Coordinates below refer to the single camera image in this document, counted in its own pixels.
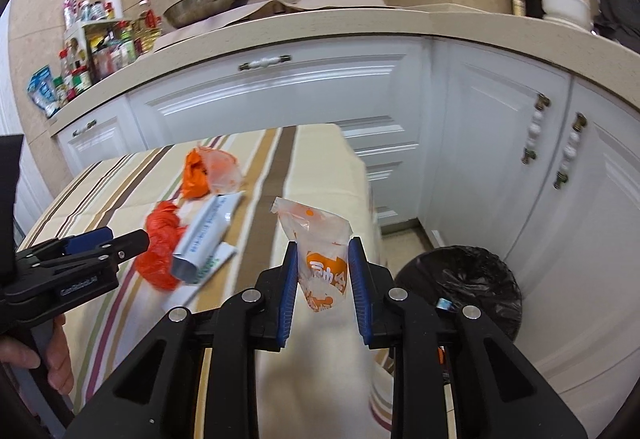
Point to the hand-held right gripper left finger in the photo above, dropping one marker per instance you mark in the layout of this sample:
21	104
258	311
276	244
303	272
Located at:
287	299

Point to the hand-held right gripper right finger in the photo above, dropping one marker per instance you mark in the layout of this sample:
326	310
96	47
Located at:
360	294

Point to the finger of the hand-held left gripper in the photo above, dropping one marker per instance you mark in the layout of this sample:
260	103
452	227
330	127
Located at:
90	239
127	244

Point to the red-orange plastic bag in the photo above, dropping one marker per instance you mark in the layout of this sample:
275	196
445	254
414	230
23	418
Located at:
160	244

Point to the clear bag with orange print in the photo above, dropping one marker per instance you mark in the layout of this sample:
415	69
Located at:
320	239

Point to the blue white powder sachet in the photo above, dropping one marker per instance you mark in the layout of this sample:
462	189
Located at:
443	304

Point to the bin with black liner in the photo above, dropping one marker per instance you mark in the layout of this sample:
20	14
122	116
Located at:
480	279

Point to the person's left hand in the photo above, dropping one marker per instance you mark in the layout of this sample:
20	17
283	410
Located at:
60	354

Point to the white paper wrapper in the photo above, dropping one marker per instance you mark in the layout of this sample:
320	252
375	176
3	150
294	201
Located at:
220	260

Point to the long white blue carton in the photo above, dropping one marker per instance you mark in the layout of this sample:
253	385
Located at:
205	231

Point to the orange plastic bag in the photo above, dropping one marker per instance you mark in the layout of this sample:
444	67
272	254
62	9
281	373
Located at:
195	174

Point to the translucent orange-dotted plastic bag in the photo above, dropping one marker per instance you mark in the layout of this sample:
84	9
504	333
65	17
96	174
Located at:
225	171

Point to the striped tablecloth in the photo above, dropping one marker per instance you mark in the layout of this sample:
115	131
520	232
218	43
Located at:
320	169

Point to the blue snack packets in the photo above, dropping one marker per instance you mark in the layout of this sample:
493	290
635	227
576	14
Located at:
45	91

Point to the group of condiment bottles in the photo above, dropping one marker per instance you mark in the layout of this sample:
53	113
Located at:
107	46

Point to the white kitchen cabinet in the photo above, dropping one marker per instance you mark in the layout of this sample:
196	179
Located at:
300	89

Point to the white spice rack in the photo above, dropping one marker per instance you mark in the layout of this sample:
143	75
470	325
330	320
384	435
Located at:
100	23

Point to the paper towel roll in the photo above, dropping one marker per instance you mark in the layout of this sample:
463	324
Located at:
112	1

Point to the metal wok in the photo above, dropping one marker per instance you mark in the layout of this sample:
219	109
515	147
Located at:
210	6

